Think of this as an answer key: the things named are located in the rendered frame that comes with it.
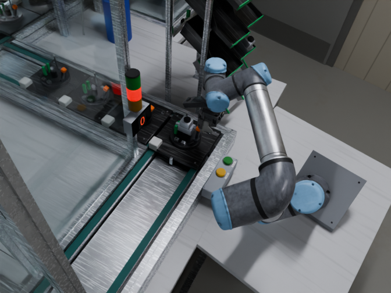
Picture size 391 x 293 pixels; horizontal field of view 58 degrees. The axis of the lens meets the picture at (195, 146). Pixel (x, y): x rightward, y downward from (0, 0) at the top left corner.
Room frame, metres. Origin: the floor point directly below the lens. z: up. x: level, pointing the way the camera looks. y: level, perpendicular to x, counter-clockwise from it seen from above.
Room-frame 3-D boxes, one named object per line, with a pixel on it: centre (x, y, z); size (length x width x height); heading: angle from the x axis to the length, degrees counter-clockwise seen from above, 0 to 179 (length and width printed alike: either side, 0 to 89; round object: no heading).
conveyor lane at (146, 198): (0.75, 0.19, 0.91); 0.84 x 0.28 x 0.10; 157
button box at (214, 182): (0.85, -0.12, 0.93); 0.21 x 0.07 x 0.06; 157
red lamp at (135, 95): (0.89, 0.23, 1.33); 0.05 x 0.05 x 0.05
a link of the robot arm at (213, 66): (0.98, -0.04, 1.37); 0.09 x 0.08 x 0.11; 7
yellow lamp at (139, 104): (0.89, 0.23, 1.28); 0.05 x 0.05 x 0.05
